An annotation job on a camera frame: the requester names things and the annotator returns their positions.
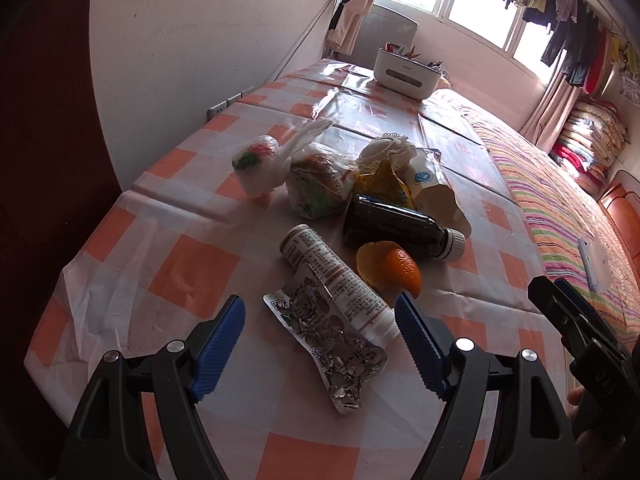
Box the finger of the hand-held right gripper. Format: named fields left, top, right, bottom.
left=527, top=276, right=583, bottom=341
left=554, top=277, right=608, bottom=331

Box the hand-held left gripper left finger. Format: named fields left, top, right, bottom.
left=62, top=294, right=247, bottom=480

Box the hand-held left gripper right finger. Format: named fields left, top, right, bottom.
left=394, top=291, right=583, bottom=480

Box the orange peel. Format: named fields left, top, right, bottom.
left=356, top=241, right=422, bottom=297

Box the silver snack wrapper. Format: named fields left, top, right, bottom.
left=262, top=265, right=390, bottom=416

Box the dark bottle with white cap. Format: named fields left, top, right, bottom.
left=342, top=192, right=467, bottom=262

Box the white brown labelled bottle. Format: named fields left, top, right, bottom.
left=280, top=224, right=401, bottom=347

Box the yellow snack packet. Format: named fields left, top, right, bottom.
left=354, top=159, right=417, bottom=211

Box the knotted white plastic bag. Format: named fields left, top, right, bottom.
left=231, top=119, right=335, bottom=198

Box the green printed plastic bag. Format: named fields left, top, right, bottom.
left=286, top=141, right=360, bottom=219

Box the cream lace cloth bundle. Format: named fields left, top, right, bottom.
left=356, top=132, right=418, bottom=181

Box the white blue device on bed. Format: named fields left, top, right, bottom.
left=576, top=236, right=613, bottom=293

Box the striped bed sheet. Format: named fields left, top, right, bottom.
left=425, top=89, right=640, bottom=351

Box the orange white checked tablecloth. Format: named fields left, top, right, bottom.
left=24, top=57, right=571, bottom=480

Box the wooden headboard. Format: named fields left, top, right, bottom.
left=597, top=170, right=640, bottom=251

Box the stack of folded quilts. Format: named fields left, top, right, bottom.
left=550, top=100, right=628, bottom=196

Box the beige curtain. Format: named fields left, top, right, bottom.
left=522, top=62, right=581, bottom=146
left=325, top=0, right=386, bottom=56

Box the white power strip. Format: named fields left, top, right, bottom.
left=206, top=86, right=257, bottom=122

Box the row of hanging clothes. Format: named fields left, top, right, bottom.
left=472, top=0, right=640, bottom=96

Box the white organizer box with pens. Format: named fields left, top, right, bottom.
left=372, top=44, right=445, bottom=92

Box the white air appliance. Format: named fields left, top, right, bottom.
left=357, top=2, right=420, bottom=63

